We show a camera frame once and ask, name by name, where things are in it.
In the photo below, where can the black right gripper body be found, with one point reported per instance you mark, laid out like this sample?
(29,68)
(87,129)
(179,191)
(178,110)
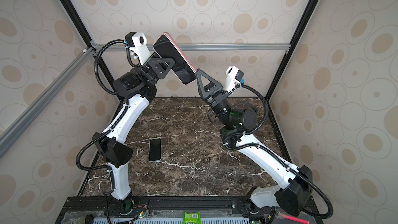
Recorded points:
(212,95)

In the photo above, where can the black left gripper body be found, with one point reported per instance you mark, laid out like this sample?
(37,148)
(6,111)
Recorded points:
(150,75)

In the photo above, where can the phone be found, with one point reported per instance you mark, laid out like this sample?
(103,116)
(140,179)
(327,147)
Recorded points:
(166,47)

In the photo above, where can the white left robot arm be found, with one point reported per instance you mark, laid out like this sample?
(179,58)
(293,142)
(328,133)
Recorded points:
(138,89)

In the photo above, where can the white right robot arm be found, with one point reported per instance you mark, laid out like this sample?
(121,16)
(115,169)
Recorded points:
(239,124)

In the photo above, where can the black smartphone on table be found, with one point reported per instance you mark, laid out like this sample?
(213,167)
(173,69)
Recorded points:
(155,150)

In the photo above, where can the pink pen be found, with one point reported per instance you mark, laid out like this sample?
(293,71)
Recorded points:
(291,218)

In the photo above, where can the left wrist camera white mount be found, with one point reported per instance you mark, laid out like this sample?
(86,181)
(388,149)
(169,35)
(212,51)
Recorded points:
(136,47)

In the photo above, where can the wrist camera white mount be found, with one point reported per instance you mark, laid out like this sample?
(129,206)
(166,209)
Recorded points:
(234,79)
(136,47)

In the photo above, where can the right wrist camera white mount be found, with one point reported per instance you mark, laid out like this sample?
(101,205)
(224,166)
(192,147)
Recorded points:
(234,79)

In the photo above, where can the back aluminium frame rail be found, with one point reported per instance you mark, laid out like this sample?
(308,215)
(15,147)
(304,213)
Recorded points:
(120,47)

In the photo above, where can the aluminium frame rail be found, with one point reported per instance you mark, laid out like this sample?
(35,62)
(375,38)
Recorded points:
(17,128)
(120,47)

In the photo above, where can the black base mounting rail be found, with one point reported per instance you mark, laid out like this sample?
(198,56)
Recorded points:
(170,210)

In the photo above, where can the left aluminium frame rail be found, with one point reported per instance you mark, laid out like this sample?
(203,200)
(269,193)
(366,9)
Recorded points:
(17,128)

